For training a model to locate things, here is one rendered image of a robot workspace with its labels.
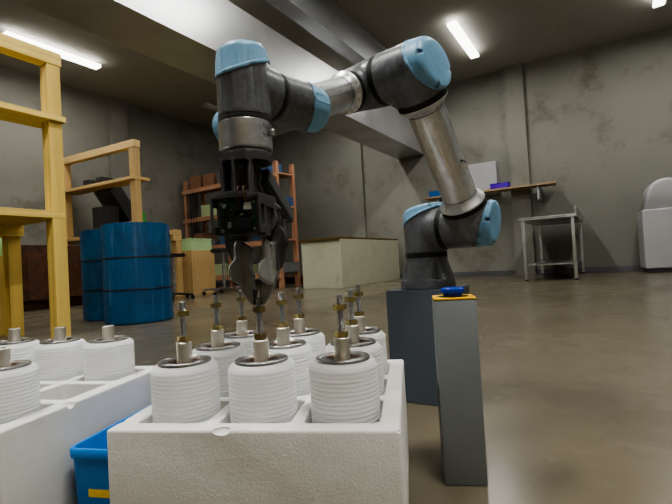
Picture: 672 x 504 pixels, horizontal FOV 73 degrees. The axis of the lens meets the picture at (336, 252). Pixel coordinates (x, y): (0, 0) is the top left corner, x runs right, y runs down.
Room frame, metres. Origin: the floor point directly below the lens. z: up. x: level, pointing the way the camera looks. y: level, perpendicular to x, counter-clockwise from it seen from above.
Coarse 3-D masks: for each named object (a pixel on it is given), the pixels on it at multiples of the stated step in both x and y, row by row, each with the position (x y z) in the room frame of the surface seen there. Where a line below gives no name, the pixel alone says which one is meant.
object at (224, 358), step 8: (240, 344) 0.80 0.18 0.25; (192, 352) 0.76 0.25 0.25; (200, 352) 0.75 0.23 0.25; (208, 352) 0.74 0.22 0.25; (216, 352) 0.74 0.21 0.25; (224, 352) 0.75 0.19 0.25; (232, 352) 0.75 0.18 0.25; (240, 352) 0.77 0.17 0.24; (216, 360) 0.74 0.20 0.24; (224, 360) 0.74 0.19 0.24; (232, 360) 0.75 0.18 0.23; (224, 368) 0.74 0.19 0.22; (224, 376) 0.74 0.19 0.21; (224, 384) 0.74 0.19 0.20; (224, 392) 0.74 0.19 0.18
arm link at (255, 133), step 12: (228, 120) 0.60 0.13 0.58; (240, 120) 0.60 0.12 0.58; (252, 120) 0.60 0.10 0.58; (264, 120) 0.62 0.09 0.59; (228, 132) 0.60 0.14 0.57; (240, 132) 0.60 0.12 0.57; (252, 132) 0.60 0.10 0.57; (264, 132) 0.62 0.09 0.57; (228, 144) 0.60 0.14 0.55; (240, 144) 0.60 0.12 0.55; (252, 144) 0.60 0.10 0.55; (264, 144) 0.61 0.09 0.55
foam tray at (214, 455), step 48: (384, 384) 0.79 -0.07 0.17; (144, 432) 0.60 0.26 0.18; (192, 432) 0.59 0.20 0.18; (240, 432) 0.58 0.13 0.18; (288, 432) 0.57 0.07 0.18; (336, 432) 0.56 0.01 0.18; (384, 432) 0.55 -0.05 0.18; (144, 480) 0.60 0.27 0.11; (192, 480) 0.59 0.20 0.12; (240, 480) 0.58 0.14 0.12; (288, 480) 0.57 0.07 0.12; (336, 480) 0.56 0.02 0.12; (384, 480) 0.55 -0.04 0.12
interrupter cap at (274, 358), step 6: (252, 354) 0.68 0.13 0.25; (270, 354) 0.67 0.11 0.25; (276, 354) 0.68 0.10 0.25; (282, 354) 0.67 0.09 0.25; (240, 360) 0.65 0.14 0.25; (246, 360) 0.65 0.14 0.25; (252, 360) 0.66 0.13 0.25; (270, 360) 0.65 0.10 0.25; (276, 360) 0.63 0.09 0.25; (282, 360) 0.63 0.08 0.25; (246, 366) 0.62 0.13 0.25; (252, 366) 0.61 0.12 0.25; (258, 366) 0.61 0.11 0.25
